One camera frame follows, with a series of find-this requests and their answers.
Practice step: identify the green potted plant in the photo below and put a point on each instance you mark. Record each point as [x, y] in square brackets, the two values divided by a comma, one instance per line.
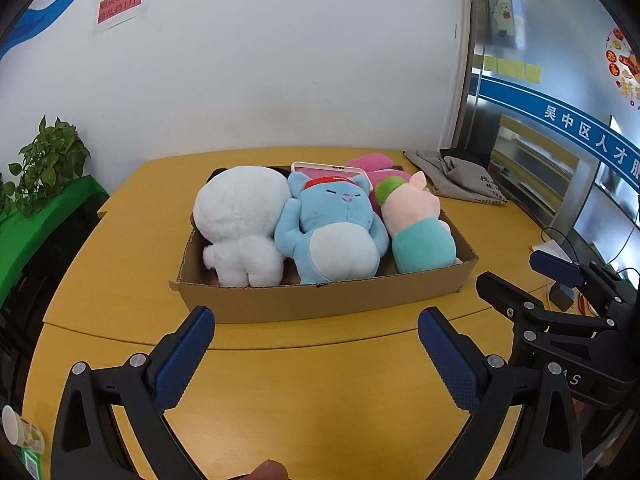
[50, 164]

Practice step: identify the green shelf cover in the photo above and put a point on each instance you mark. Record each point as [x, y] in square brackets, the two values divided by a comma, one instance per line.
[21, 237]

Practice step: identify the grey cloth bag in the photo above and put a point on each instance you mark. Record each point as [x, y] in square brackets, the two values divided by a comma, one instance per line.
[457, 178]

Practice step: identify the cartoon poster on glass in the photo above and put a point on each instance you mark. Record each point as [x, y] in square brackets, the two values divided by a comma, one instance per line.
[507, 23]

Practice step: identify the pig plush teal pants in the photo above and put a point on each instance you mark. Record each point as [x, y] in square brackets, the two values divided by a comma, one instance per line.
[421, 240]

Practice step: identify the red festive window decal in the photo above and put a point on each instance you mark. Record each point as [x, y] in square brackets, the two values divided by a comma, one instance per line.
[623, 66]

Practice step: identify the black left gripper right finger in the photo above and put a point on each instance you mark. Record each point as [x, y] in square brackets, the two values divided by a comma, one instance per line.
[545, 443]

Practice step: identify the red wall notice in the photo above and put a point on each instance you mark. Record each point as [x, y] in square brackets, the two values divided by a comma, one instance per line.
[112, 13]

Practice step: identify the yellow sticky notes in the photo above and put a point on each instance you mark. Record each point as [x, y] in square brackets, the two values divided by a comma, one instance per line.
[514, 69]

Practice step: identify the person's left hand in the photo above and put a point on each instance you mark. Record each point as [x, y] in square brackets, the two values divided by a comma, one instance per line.
[268, 470]

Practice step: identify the blue cat plush toy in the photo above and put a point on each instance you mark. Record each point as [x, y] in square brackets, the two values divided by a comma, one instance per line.
[330, 230]

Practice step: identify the paper cup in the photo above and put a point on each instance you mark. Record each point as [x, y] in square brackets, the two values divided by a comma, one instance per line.
[21, 433]

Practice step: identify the white panda plush toy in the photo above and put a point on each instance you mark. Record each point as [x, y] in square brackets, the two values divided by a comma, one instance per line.
[236, 211]

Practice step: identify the brown cardboard box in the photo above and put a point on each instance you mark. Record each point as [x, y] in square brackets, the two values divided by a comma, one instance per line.
[291, 301]

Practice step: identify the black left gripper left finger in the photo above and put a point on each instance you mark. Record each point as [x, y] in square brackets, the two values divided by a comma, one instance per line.
[87, 443]

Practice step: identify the pink plush toy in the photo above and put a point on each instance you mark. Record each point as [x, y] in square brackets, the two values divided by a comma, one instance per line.
[376, 167]

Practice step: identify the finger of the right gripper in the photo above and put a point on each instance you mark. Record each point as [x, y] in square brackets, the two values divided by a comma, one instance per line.
[600, 287]
[520, 307]

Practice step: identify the black power adapter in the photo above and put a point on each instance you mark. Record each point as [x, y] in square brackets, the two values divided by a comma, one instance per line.
[561, 296]

